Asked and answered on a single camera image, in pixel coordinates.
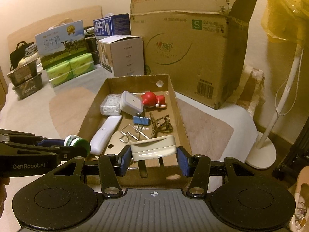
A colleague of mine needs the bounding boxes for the blue binder clip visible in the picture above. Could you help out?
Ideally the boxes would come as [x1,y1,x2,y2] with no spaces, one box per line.
[133,116,151,126]

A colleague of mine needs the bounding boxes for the large brown cardboard box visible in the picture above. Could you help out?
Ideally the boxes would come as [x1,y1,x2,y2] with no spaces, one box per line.
[130,0,257,109]

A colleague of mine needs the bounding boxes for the black crate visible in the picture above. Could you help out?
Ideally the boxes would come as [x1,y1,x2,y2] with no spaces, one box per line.
[13,72,43,100]
[7,60,37,86]

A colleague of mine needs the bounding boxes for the clear plastic box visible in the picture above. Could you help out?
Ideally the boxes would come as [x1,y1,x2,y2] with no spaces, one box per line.
[100,94,121,116]

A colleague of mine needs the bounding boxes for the folded grey clothes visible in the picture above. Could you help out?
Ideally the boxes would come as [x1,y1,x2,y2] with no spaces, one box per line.
[25,43,39,58]

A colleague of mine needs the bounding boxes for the wooden headboard panel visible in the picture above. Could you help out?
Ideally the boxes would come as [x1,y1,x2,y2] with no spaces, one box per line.
[7,5,102,52]

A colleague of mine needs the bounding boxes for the shallow cardboard tray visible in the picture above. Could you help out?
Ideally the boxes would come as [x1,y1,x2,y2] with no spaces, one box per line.
[77,74,193,175]

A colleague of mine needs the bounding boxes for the lower black crate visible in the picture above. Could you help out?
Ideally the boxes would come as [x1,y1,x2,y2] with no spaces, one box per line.
[13,72,43,100]

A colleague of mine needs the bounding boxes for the blue milk carton box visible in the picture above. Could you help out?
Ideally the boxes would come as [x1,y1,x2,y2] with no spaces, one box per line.
[93,14,131,40]

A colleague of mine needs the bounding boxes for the white humidifier box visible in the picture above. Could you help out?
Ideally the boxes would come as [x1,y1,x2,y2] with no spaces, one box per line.
[98,35,144,78]

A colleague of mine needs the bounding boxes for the red white toy figure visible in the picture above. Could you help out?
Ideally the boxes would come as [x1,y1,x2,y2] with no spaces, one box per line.
[141,91,166,108]

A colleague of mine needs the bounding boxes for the person left hand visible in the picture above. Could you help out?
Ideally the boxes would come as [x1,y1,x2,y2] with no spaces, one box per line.
[0,177,10,217]

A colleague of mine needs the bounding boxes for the white fan stand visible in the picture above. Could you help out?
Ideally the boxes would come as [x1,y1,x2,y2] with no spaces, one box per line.
[246,43,304,170]

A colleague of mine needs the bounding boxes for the green pasture milk box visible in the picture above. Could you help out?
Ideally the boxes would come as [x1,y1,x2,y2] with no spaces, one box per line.
[35,20,87,70]

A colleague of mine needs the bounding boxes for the beige plug adapter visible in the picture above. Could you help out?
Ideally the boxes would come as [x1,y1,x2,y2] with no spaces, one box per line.
[130,135,177,178]

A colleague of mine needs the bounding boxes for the green tissue pack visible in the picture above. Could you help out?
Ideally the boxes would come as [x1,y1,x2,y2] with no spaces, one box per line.
[46,53,95,87]

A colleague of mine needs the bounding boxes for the green white small jar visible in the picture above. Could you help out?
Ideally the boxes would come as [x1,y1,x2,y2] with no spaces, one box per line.
[64,135,91,155]

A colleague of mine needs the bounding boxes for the upper black crate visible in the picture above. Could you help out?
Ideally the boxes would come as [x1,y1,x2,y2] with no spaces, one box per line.
[7,60,37,86]

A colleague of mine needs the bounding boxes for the black bag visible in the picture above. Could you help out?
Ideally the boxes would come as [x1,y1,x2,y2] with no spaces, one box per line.
[10,41,34,71]

